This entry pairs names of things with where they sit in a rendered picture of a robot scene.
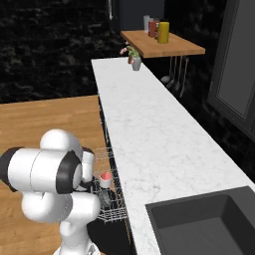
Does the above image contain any wooden wall shelf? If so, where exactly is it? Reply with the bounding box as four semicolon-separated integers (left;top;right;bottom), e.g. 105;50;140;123
120;29;206;60

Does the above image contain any dark tall cabinet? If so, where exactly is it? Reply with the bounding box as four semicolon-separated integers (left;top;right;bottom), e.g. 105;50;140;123
111;0;166;33

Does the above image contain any red cup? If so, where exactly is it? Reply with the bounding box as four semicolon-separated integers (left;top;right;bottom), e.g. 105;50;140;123
99;170;114;189

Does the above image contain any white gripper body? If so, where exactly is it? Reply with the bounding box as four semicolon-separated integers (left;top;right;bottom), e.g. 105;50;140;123
81;147;98;184

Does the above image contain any dark grey bowl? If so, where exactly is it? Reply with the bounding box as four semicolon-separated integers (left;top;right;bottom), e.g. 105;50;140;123
98;188;118;209

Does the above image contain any dark framed window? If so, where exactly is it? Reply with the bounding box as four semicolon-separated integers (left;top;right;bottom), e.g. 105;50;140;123
206;0;255;142

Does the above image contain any dark grey sink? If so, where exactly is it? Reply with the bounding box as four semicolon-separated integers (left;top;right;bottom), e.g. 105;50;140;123
144;185;255;255

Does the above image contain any white canister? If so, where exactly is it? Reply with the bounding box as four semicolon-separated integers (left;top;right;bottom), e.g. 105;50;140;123
142;14;151;34

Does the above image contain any hanging metal ladle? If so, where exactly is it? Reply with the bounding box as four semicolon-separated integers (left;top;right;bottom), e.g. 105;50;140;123
160;56;174;85

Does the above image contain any black dishwasher door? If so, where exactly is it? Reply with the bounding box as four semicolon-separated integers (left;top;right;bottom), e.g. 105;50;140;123
86;216;134;255

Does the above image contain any potted plant with pink flowers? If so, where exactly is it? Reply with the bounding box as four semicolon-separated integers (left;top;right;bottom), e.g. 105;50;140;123
120;41;142;72

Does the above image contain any hanging metal spatula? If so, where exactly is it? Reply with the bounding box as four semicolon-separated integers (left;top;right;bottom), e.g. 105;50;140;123
173;56;183;93

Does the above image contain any red canister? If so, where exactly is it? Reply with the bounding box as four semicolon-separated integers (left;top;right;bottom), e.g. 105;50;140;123
147;19;160;39

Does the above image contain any wire dishwasher rack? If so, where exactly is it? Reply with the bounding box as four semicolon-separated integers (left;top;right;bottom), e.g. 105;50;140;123
88;146;129;224

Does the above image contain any yellow canister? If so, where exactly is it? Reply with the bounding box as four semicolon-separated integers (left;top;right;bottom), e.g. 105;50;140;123
156;21;170;45

